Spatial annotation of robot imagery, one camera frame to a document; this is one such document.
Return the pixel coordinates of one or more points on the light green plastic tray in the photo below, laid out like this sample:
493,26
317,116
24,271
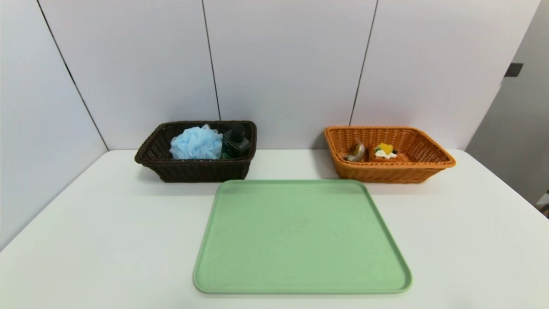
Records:
300,240

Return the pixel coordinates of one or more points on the dark wall plate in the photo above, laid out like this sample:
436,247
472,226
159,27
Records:
513,69

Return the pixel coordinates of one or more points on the orange wicker basket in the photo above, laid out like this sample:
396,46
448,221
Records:
429,167

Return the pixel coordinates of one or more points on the blue mesh bath loofah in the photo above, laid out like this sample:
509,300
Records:
195,143

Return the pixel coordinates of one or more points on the dark brown wicker basket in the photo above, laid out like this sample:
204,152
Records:
193,169

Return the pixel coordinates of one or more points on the toy waffle with fruit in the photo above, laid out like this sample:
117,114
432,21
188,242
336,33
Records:
386,151

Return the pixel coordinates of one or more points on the dark green pump bottle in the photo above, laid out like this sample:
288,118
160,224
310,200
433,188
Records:
236,143

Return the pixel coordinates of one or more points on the plastic snack roll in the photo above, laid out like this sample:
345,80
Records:
356,152

